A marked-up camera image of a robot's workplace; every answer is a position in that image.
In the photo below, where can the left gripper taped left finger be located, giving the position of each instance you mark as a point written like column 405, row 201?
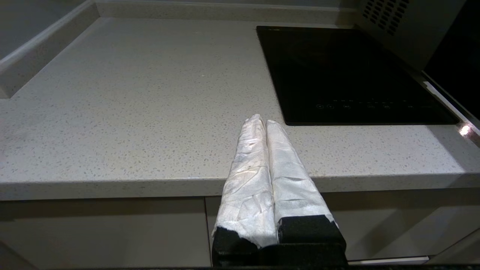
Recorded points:
column 247, row 187

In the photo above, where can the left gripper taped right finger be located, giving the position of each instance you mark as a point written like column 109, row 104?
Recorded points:
column 296, row 187

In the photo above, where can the black glass microwave door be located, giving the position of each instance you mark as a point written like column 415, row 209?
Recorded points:
column 455, row 63

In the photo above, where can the grey cabinet front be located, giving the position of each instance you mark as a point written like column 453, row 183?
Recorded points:
column 393, row 225
column 105, row 232

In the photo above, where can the black induction cooktop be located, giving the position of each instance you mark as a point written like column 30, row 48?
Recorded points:
column 348, row 71

